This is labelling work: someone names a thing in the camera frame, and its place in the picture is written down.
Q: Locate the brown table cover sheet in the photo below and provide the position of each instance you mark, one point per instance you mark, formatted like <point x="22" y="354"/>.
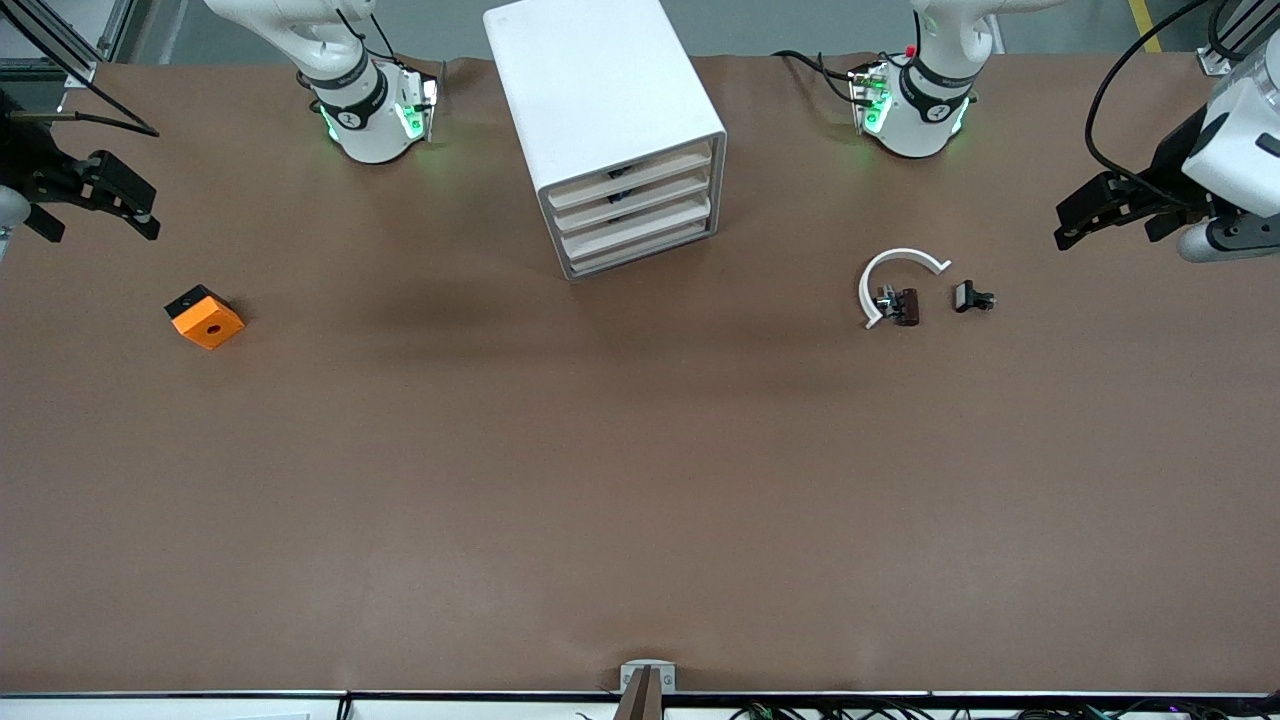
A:
<point x="640" y="500"/>

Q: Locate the small black clip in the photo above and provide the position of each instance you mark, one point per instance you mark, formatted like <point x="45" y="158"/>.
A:
<point x="966" y="296"/>

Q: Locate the white drawer cabinet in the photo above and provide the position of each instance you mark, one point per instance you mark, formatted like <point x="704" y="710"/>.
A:
<point x="590" y="90"/>

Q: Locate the orange block with black part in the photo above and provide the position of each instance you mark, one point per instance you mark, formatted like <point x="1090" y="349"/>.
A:
<point x="210" y="325"/>

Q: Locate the grey table edge bracket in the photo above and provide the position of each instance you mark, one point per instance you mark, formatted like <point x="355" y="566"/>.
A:
<point x="640" y="700"/>

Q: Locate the grey metal bracket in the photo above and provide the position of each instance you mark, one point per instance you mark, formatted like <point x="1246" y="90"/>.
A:
<point x="630" y="670"/>

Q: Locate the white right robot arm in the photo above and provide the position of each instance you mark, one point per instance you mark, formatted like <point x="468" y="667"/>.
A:
<point x="360" y="120"/>

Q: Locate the white curved plastic arc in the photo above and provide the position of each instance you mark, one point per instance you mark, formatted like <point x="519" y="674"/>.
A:
<point x="866" y="285"/>

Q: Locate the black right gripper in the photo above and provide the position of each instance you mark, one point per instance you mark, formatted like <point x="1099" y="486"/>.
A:
<point x="27" y="157"/>

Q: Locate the white drawer beige front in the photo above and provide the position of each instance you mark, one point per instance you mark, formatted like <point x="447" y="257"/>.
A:
<point x="670" y="236"/>
<point x="670" y="212"/>
<point x="670" y="190"/>
<point x="670" y="165"/>

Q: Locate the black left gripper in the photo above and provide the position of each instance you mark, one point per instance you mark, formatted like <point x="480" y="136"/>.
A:
<point x="1166" y="163"/>

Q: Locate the aluminium frame profile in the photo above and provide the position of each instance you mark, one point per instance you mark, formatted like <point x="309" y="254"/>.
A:
<point x="115" y="25"/>
<point x="72" y="55"/>
<point x="1222" y="55"/>

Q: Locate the white table edge rail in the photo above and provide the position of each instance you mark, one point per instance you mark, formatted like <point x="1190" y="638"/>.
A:
<point x="150" y="708"/>

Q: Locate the dark brown switch component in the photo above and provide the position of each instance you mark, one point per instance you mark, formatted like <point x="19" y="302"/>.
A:
<point x="906" y="307"/>

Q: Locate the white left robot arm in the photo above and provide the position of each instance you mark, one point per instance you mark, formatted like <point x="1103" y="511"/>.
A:
<point x="920" y="120"/>

